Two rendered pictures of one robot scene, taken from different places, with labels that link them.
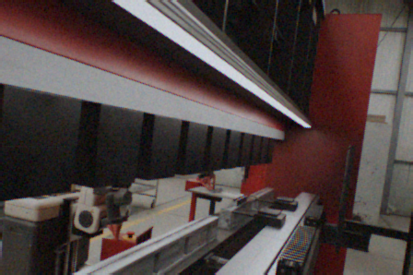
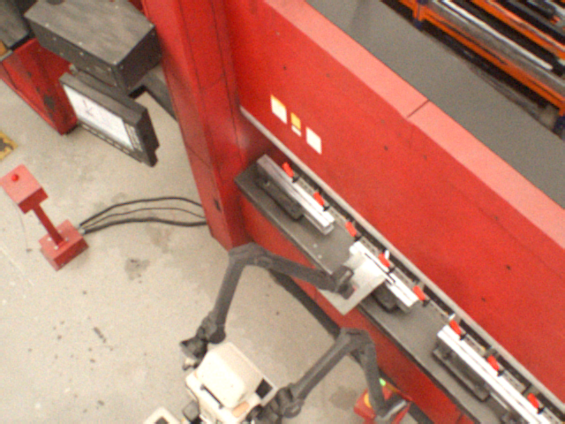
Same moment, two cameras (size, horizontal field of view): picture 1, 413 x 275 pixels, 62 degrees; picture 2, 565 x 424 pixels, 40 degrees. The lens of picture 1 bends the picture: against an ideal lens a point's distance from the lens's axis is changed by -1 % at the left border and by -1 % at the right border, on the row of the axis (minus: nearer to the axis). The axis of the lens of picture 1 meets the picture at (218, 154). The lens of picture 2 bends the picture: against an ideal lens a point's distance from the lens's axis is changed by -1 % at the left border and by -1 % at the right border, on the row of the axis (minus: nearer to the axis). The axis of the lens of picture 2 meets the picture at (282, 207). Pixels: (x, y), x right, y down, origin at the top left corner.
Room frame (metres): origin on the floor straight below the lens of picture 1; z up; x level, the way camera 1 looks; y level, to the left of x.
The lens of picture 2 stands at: (1.35, 1.27, 4.26)
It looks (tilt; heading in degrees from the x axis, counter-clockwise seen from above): 61 degrees down; 304
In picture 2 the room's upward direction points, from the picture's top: 6 degrees counter-clockwise
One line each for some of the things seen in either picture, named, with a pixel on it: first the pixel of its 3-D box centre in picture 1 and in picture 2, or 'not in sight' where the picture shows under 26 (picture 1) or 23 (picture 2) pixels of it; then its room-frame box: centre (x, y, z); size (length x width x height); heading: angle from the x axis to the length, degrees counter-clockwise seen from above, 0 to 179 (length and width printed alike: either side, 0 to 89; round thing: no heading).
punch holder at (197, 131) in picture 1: (184, 147); (516, 367); (1.12, 0.11, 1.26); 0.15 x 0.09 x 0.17; 160
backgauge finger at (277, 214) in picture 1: (253, 213); not in sight; (1.41, -0.17, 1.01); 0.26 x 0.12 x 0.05; 70
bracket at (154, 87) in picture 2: not in sight; (149, 105); (3.16, -0.34, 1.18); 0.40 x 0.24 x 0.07; 160
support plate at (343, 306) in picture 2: (216, 192); (350, 283); (1.90, -0.02, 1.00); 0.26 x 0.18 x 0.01; 70
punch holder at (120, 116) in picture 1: (103, 144); not in sight; (0.74, 0.25, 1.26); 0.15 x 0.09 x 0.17; 160
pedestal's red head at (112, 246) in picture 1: (127, 247); (381, 405); (1.55, 0.36, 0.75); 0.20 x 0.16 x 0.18; 171
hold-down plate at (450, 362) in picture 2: not in sight; (460, 373); (1.30, 0.11, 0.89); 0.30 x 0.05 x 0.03; 160
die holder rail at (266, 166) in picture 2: (262, 197); (294, 193); (2.36, -0.34, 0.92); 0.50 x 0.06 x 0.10; 160
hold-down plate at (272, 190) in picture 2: not in sight; (279, 198); (2.43, -0.31, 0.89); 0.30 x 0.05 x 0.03; 160
